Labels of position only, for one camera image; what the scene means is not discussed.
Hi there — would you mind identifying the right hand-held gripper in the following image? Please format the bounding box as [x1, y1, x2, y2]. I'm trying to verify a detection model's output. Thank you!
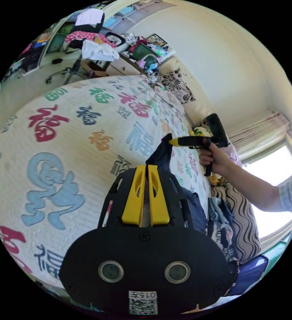
[169, 119, 214, 177]

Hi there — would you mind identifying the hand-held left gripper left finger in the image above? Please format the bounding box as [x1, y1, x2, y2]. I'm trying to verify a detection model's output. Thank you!
[121, 165, 146, 225]

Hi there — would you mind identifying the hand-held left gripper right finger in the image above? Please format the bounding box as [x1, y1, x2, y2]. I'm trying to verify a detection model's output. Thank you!
[148, 165, 170, 225]

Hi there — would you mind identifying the black short sleeve shirt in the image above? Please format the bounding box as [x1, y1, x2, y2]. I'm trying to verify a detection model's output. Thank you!
[145, 133, 208, 235]

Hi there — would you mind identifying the person's right forearm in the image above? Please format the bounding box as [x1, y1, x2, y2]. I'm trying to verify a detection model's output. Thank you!
[218, 157, 282, 213]

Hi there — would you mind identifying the person's right hand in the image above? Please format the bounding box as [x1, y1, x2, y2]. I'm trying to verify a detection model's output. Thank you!
[198, 143, 227, 175]

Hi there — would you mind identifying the floral pillow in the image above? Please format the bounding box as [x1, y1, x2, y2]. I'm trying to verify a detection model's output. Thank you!
[189, 122, 213, 141]

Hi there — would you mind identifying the black and white floral cloth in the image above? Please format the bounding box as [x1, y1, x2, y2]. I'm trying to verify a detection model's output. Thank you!
[160, 68, 196, 105]

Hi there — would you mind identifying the pile of clothes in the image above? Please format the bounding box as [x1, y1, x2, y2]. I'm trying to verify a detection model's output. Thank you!
[207, 196, 239, 262]

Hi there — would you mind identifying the pink curtain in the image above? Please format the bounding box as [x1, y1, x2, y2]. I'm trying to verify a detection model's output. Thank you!
[228, 112, 291, 151]

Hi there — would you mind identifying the wavy striped pillow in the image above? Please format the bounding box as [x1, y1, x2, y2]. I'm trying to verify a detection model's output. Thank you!
[211, 185, 262, 264]

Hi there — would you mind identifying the bed with printed quilt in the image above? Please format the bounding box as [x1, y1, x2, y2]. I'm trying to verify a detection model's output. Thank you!
[0, 74, 213, 290]

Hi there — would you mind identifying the cluttered desk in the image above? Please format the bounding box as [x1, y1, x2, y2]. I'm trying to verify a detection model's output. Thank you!
[106, 32, 176, 77]

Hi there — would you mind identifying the window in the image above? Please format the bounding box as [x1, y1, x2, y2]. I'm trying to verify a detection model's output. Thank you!
[240, 134, 292, 242]

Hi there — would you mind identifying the blue cushion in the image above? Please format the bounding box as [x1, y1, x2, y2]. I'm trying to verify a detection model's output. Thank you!
[227, 254, 269, 297]

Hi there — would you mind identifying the office chair with clothes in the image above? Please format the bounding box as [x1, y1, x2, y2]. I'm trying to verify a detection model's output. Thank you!
[45, 9, 120, 85]

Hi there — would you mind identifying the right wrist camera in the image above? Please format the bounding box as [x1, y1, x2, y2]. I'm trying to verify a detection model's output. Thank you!
[205, 113, 229, 148]

